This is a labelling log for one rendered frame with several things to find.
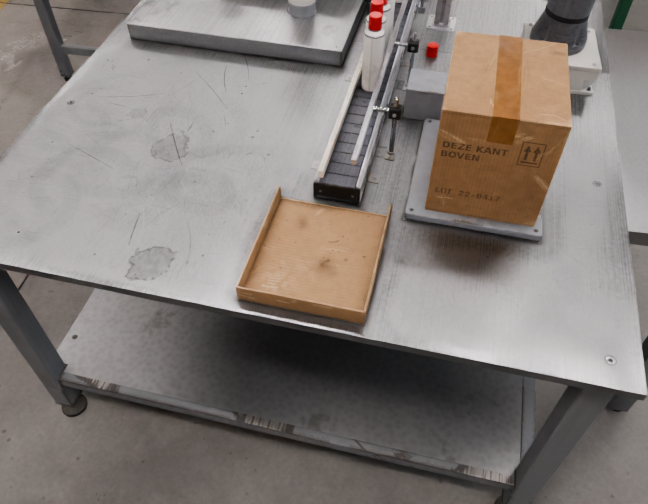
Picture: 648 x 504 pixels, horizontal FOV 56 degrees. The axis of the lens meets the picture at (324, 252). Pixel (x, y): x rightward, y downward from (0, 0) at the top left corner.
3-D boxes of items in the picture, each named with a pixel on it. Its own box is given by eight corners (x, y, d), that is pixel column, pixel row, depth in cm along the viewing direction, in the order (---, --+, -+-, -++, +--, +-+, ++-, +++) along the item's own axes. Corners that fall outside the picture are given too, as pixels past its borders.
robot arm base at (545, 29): (530, 22, 175) (540, -11, 167) (584, 30, 173) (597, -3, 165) (528, 51, 166) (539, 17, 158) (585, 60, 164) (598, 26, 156)
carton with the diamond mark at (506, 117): (438, 128, 155) (456, 29, 134) (535, 142, 151) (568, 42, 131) (424, 209, 135) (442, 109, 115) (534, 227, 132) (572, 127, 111)
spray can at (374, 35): (363, 80, 163) (367, 8, 148) (382, 83, 162) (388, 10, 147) (359, 91, 160) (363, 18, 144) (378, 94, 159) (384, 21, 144)
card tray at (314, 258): (279, 198, 141) (278, 185, 138) (390, 217, 137) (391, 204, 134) (237, 299, 122) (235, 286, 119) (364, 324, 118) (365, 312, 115)
